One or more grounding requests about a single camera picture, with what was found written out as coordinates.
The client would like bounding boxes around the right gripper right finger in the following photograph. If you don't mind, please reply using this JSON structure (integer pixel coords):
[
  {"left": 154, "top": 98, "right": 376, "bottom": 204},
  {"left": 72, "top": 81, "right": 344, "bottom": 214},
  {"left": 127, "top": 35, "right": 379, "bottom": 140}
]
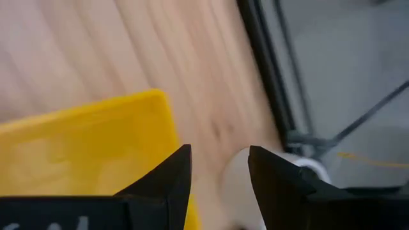
[{"left": 248, "top": 146, "right": 409, "bottom": 230}]

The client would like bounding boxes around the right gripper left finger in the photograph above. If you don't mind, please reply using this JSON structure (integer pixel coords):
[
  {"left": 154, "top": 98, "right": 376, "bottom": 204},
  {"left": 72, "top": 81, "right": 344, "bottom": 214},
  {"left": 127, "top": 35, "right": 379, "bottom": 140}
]
[{"left": 0, "top": 144, "right": 193, "bottom": 230}]

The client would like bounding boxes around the yellow floor cable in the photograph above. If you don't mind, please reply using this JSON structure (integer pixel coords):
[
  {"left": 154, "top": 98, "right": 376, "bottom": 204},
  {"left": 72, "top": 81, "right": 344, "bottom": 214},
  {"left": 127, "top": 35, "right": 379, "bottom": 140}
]
[{"left": 336, "top": 151, "right": 409, "bottom": 170}]

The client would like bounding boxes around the yellow plastic basket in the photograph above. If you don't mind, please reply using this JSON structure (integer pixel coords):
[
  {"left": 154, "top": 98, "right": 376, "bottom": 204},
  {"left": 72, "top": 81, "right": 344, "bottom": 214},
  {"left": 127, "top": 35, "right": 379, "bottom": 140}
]
[{"left": 0, "top": 88, "right": 201, "bottom": 230}]

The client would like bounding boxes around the black metal table frame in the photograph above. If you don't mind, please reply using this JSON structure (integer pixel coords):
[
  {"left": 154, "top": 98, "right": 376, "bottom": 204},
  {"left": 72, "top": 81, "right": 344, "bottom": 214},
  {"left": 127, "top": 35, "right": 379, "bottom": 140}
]
[{"left": 235, "top": 0, "right": 322, "bottom": 158}]

